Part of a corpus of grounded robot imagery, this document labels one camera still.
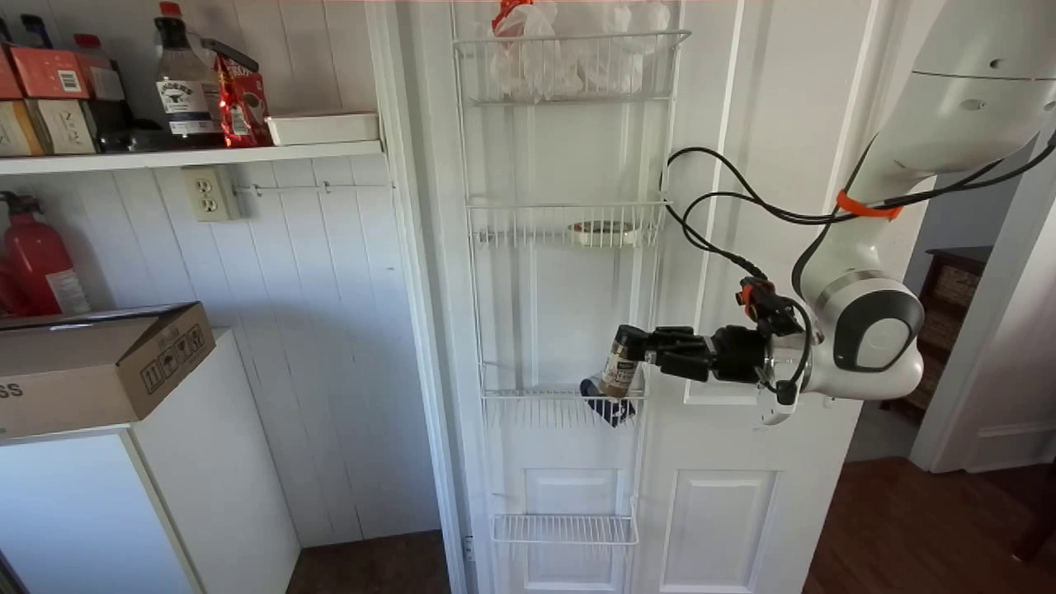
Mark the red fire extinguisher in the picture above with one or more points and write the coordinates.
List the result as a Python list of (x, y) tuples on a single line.
[(36, 268)]

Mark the white mini fridge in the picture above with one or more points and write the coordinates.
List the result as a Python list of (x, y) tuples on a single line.
[(209, 482)]

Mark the white wall shelf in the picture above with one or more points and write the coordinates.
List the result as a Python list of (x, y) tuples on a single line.
[(165, 159)]

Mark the white panel door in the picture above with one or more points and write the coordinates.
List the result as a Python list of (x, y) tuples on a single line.
[(714, 515)]

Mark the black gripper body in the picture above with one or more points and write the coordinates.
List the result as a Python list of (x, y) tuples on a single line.
[(714, 356)]

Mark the dark bottle with white label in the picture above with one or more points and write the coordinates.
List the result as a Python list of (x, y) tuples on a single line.
[(182, 93)]

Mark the flat white box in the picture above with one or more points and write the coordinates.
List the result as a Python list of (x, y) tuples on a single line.
[(322, 130)]

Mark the brown cardboard box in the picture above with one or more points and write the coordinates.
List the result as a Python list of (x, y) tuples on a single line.
[(87, 367)]

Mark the red snack bag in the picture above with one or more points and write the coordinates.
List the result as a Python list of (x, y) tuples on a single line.
[(234, 103)]

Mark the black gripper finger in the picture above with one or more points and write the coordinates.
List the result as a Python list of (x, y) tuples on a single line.
[(637, 338), (627, 370)]

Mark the white plastic bag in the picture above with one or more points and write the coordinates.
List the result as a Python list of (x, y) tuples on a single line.
[(531, 62)]

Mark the beige cardboard carton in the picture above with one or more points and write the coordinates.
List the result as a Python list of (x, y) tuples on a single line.
[(65, 127)]

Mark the red cardboard carton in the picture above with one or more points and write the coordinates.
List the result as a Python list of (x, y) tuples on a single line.
[(52, 74)]

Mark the white electrical outlet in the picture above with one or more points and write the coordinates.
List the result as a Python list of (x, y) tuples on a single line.
[(205, 195)]

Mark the dark bottle with red cap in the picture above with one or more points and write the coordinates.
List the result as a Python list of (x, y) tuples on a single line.
[(103, 93)]

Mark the brown wooden dresser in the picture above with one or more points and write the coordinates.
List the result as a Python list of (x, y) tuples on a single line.
[(959, 281)]

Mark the black and white packet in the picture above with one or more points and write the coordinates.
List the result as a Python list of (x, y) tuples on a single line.
[(613, 412)]

